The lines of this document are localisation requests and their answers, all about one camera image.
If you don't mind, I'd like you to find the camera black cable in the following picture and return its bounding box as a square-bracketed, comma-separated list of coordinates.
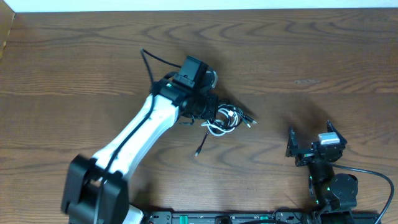
[93, 48, 183, 224]
[329, 162, 395, 224]

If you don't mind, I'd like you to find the right camera black cable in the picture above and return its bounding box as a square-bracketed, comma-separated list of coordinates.
[329, 162, 395, 224]

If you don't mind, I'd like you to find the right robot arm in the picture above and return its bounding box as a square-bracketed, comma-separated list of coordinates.
[285, 121, 358, 223]

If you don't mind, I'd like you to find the left camera black cable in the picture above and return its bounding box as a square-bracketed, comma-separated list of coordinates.
[93, 48, 183, 224]

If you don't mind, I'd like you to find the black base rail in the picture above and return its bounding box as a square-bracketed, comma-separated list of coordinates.
[141, 209, 380, 224]

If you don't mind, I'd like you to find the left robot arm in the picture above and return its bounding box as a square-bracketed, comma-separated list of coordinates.
[61, 56, 218, 224]

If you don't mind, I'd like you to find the white USB cable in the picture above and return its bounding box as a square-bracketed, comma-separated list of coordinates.
[200, 106, 239, 138]

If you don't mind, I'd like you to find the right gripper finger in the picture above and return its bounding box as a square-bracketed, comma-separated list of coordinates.
[285, 127, 299, 157]
[326, 120, 338, 134]

